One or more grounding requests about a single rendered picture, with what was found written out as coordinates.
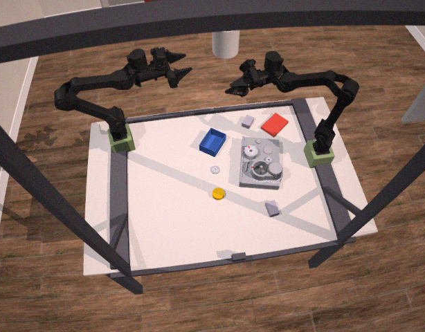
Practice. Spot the red flat block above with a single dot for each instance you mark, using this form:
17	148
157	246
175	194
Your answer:
274	124

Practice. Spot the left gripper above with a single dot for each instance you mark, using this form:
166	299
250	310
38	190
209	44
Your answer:
168	73

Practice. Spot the blue open-top box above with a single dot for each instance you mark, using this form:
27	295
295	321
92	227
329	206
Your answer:
212	142

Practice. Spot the grey gear with red arrow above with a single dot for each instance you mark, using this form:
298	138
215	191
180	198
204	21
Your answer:
250	152

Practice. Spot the short yellow cylinder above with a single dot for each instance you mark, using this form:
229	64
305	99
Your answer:
218	193

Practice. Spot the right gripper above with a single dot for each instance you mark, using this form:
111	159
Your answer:
241	85

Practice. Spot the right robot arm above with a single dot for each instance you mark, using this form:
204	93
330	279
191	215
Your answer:
273	69

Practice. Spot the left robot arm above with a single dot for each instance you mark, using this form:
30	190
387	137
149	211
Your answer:
66	99

